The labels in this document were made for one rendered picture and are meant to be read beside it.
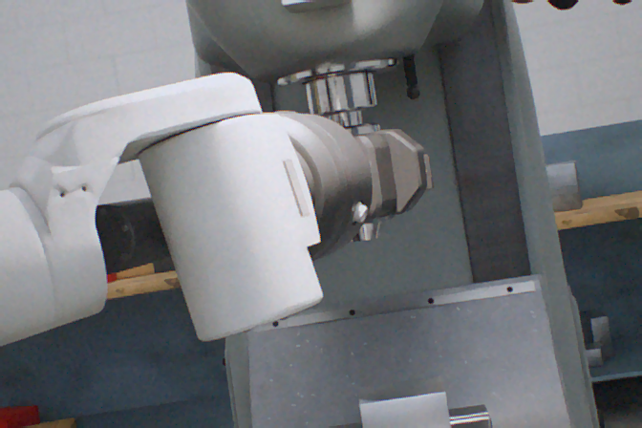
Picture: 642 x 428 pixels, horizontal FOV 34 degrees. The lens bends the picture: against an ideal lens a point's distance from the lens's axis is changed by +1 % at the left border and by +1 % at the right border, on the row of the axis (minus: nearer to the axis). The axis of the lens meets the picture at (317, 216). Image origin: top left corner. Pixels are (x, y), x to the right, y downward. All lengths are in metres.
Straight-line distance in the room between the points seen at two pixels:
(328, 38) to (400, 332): 0.51
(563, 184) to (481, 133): 3.34
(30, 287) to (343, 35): 0.29
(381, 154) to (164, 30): 4.46
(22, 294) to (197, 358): 4.68
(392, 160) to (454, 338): 0.45
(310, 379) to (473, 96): 0.34
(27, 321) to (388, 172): 0.28
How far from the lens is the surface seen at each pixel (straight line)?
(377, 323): 1.10
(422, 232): 1.11
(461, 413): 0.80
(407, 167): 0.67
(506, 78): 1.11
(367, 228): 0.72
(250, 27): 0.66
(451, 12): 0.85
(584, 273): 5.03
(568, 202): 4.44
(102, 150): 0.47
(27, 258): 0.45
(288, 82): 0.71
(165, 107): 0.48
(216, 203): 0.48
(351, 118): 0.72
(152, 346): 5.15
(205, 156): 0.49
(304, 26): 0.65
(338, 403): 1.09
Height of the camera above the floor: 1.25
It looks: 3 degrees down
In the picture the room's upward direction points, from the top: 9 degrees counter-clockwise
